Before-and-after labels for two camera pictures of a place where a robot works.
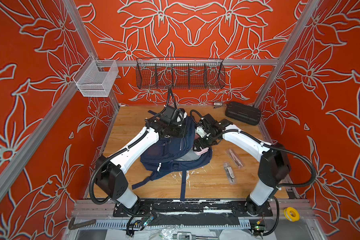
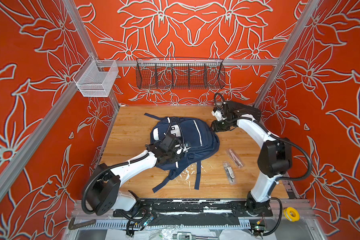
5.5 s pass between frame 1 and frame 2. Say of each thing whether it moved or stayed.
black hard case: stayed
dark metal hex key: stayed
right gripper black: moved
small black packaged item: stayed
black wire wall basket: stayed
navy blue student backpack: moved
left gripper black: moved
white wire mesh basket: stayed
